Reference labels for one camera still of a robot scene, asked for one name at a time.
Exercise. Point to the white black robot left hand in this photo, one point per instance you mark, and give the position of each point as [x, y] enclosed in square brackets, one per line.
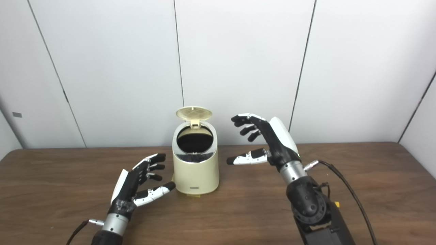
[129, 187]

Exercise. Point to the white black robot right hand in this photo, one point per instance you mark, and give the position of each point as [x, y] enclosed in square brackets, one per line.
[281, 143]

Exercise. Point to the cream-colored bin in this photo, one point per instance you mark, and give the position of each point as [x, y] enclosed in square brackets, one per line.
[196, 173]

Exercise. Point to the round cream bin lid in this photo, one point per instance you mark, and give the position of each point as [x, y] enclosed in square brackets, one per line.
[193, 113]

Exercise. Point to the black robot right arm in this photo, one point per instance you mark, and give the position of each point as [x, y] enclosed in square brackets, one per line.
[308, 200]

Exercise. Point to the small grey wall label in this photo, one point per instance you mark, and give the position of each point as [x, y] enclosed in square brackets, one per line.
[17, 114]

